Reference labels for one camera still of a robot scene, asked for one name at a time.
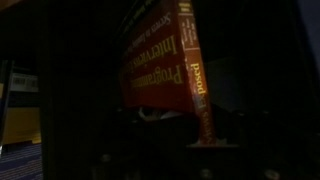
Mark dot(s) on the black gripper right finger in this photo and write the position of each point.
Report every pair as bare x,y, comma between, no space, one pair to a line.
263,146

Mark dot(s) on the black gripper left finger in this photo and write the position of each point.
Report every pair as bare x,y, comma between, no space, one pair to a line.
150,146

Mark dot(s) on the orange red programming book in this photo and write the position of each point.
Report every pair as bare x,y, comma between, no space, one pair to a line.
156,66

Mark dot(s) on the yellow black cover book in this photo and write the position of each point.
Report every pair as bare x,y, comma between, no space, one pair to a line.
21,123

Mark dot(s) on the black bookshelf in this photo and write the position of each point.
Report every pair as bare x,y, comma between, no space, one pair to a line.
73,83

